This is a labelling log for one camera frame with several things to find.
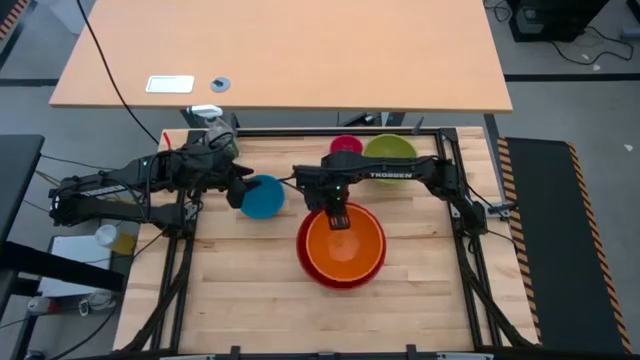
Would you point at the grey round desk grommet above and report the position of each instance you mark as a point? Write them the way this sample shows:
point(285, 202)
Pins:
point(220, 84)

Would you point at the white plastic cup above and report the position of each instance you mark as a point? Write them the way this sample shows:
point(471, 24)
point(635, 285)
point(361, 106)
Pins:
point(106, 235)

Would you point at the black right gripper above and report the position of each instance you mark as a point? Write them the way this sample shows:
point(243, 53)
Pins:
point(325, 197)

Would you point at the yellow pad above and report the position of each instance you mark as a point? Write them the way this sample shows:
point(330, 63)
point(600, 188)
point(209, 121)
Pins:
point(125, 244)

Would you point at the red marker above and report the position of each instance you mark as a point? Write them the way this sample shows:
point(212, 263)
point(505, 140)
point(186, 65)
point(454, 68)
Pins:
point(166, 141)

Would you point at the white roll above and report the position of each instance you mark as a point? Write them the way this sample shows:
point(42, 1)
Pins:
point(39, 304)

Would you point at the white shoe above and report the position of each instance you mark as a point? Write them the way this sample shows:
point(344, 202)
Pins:
point(97, 300)

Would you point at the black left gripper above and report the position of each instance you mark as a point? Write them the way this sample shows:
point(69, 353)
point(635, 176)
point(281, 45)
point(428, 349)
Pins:
point(237, 196)

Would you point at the orange bowl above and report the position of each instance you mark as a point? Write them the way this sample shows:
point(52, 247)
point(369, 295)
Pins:
point(345, 250)

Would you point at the black aluminium table frame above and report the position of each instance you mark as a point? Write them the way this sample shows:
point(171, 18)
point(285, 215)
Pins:
point(465, 280)

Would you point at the green bowl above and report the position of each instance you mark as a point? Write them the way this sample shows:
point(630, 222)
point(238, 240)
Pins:
point(390, 147)

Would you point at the clear spray bottle white nozzle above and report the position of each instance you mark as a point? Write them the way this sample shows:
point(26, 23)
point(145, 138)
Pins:
point(217, 131)

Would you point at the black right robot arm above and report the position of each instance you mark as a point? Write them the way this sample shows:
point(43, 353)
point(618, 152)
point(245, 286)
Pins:
point(400, 172)

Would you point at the black equipment case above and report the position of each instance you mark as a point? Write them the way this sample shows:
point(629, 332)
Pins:
point(555, 20)

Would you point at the small magenta bowl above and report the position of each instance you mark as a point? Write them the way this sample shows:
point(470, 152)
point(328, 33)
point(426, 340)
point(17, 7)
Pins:
point(346, 144)

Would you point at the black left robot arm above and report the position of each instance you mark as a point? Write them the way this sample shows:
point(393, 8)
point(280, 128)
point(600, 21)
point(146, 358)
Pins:
point(125, 172)

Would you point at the white flat tablet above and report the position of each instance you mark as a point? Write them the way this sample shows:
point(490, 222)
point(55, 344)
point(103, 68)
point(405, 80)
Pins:
point(170, 84)

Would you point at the blue bowl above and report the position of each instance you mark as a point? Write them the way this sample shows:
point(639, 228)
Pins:
point(265, 200)

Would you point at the black mat hazard stripes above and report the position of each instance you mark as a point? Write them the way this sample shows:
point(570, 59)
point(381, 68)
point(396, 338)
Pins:
point(565, 240)

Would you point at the large red bowl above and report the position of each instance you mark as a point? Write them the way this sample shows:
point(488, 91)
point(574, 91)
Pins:
point(302, 255)

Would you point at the white box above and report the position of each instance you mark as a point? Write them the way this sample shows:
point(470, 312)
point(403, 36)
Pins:
point(75, 260)

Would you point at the light wooden desk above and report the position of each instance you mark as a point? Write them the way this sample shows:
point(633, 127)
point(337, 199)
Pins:
point(300, 50)

